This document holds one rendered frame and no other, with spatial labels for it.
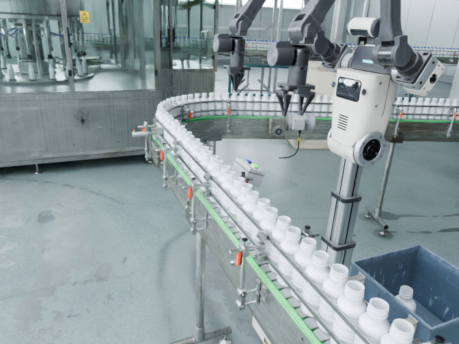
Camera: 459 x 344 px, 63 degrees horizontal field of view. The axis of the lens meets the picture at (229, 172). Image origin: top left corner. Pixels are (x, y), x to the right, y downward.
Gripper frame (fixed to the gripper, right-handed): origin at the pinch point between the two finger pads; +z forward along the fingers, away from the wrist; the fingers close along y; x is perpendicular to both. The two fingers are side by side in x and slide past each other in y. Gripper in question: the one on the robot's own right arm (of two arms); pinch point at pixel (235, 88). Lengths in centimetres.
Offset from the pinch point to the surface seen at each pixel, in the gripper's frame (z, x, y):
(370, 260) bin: 46, 68, -23
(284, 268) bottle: 34, 76, 17
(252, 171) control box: 29.6, 21.1, -0.3
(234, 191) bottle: 28, 40, 16
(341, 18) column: -57, -796, -687
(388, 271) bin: 53, 68, -33
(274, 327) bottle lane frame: 51, 78, 19
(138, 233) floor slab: 141, -130, 20
